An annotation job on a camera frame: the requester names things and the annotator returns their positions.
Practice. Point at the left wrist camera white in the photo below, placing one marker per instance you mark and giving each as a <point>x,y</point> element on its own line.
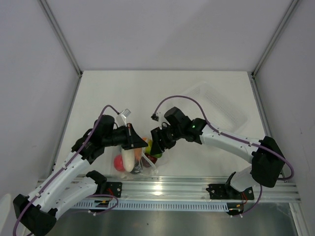
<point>122,117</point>

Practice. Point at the orange green mango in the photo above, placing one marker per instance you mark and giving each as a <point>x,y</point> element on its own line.
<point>149,147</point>

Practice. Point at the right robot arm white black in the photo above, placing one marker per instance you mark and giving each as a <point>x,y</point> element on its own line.
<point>264,156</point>

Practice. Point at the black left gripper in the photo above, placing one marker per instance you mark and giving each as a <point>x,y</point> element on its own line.
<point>133,140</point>

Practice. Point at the right aluminium frame post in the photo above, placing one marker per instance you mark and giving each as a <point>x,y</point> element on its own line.
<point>283,23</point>

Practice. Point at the aluminium frame post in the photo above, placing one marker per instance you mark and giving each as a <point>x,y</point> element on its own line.
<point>283,23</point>
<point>52,20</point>

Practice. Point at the white slotted cable duct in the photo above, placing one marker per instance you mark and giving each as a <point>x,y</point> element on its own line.
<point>152,205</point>

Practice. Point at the red tomato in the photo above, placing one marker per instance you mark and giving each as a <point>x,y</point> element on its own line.
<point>118,163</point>

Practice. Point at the white radish with leaves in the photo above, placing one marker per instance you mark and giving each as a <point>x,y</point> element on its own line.
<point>128,158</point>

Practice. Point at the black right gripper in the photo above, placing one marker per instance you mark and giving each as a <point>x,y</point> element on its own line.
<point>157,134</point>

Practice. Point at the dark red apple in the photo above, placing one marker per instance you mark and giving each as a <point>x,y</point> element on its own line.
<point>151,158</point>

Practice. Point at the left aluminium frame post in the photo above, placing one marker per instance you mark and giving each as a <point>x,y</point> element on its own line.
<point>52,20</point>

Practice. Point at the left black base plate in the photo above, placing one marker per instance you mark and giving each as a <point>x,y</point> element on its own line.
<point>114,189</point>

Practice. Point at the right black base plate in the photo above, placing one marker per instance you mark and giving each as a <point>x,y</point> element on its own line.
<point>226,192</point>

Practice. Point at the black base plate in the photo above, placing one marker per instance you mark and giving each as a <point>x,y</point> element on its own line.
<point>226,192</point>
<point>114,189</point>

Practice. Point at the dark purple fruit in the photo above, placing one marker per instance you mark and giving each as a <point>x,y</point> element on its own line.
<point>137,168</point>

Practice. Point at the aluminium mounting rail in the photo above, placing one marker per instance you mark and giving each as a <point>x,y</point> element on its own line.
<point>193,189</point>

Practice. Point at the white plastic basket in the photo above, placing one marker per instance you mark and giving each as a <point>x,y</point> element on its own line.
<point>218,109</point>

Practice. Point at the clear zip top bag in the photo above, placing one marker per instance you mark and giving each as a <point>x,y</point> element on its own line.
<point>149,169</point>

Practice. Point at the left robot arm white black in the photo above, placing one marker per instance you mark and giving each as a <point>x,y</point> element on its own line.
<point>40,209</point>

